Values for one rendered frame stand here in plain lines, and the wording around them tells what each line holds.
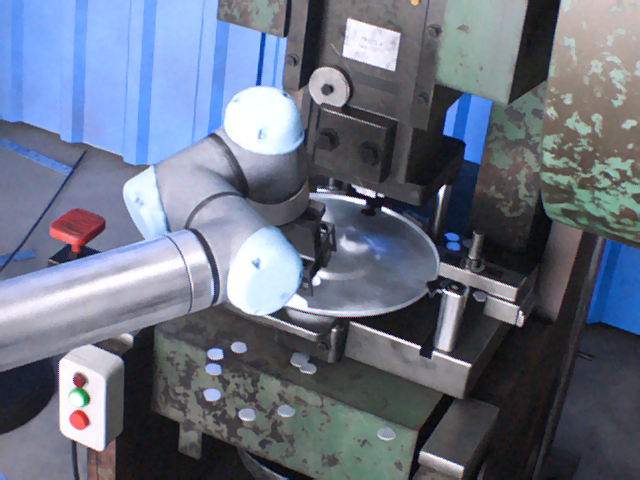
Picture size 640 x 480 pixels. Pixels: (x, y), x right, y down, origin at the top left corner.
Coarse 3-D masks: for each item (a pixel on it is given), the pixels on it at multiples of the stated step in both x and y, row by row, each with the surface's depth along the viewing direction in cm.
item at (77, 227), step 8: (64, 216) 173; (72, 216) 173; (80, 216) 173; (88, 216) 173; (96, 216) 173; (56, 224) 170; (64, 224) 171; (72, 224) 171; (80, 224) 171; (88, 224) 171; (96, 224) 172; (104, 224) 173; (56, 232) 169; (64, 232) 169; (72, 232) 169; (80, 232) 170; (88, 232) 170; (96, 232) 171; (64, 240) 169; (72, 240) 169; (80, 240) 169; (88, 240) 170; (72, 248) 173; (80, 248) 173
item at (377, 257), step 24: (336, 216) 176; (360, 216) 177; (384, 216) 178; (336, 240) 170; (360, 240) 171; (384, 240) 172; (408, 240) 173; (336, 264) 165; (360, 264) 165; (384, 264) 167; (408, 264) 168; (432, 264) 169; (336, 288) 161; (360, 288) 162; (384, 288) 162; (408, 288) 163; (312, 312) 156; (336, 312) 156; (360, 312) 156; (384, 312) 158
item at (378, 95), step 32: (352, 0) 155; (384, 0) 153; (416, 0) 151; (320, 32) 159; (352, 32) 157; (384, 32) 155; (416, 32) 153; (320, 64) 161; (352, 64) 159; (384, 64) 157; (416, 64) 155; (320, 96) 162; (352, 96) 161; (384, 96) 159; (320, 128) 162; (352, 128) 160; (384, 128) 158; (416, 128) 160; (320, 160) 164; (352, 160) 162; (384, 160) 160; (416, 160) 164
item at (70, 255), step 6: (66, 246) 176; (84, 246) 177; (60, 252) 175; (66, 252) 175; (72, 252) 173; (78, 252) 173; (84, 252) 174; (90, 252) 176; (96, 252) 176; (48, 258) 173; (54, 258) 173; (60, 258) 174; (66, 258) 174; (72, 258) 174; (78, 258) 173; (48, 264) 174; (54, 264) 173
